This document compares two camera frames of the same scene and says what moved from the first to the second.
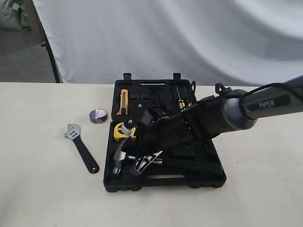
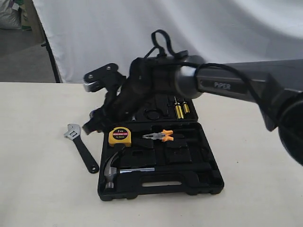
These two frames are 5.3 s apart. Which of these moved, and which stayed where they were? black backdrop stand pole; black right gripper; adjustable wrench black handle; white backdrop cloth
Moved: black right gripper
Stayed: black backdrop stand pole; white backdrop cloth; adjustable wrench black handle
